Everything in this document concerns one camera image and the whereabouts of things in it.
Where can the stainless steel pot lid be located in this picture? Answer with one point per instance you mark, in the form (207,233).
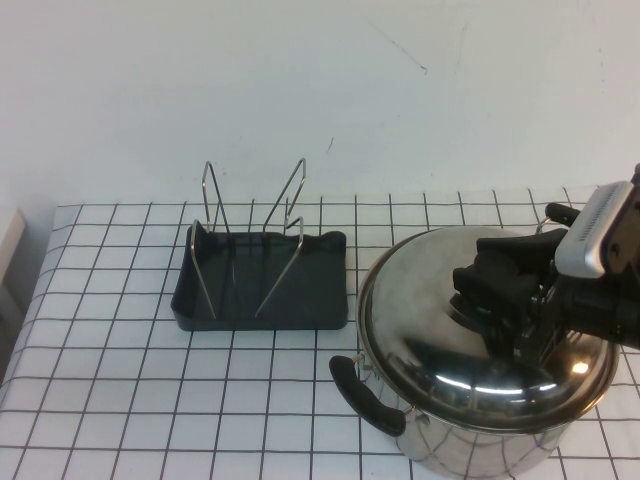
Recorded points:
(410,310)

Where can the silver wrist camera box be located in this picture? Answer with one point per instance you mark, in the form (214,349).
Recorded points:
(590,235)

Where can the white grid tablecloth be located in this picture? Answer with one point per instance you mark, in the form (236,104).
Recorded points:
(100,350)

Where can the pale board edge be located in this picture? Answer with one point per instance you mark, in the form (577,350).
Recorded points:
(10,240)

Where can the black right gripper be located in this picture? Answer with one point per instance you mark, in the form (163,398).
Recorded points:
(590,310)

